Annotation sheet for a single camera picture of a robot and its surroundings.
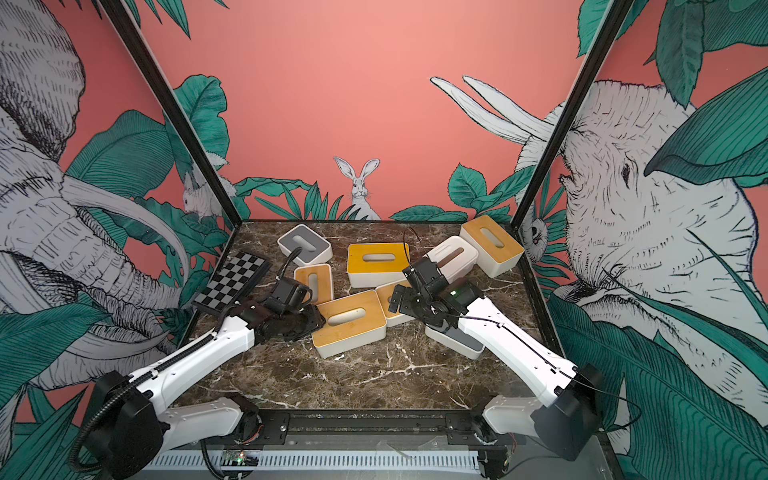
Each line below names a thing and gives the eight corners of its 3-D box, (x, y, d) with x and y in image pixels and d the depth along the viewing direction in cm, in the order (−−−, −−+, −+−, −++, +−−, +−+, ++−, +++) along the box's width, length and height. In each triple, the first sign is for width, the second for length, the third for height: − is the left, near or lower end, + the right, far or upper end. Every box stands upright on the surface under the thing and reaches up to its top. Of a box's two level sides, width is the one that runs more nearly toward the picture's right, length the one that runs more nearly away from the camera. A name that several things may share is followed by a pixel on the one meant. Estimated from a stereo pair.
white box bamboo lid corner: (487, 280, 103) (493, 268, 98) (453, 237, 116) (456, 225, 110) (521, 265, 107) (528, 253, 102) (484, 225, 120) (488, 213, 115)
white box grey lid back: (280, 250, 114) (275, 240, 109) (305, 233, 120) (301, 222, 115) (312, 275, 106) (308, 265, 102) (336, 255, 112) (334, 245, 108)
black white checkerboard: (197, 306, 98) (191, 300, 95) (244, 256, 112) (240, 249, 109) (227, 319, 95) (222, 313, 92) (272, 266, 109) (268, 259, 106)
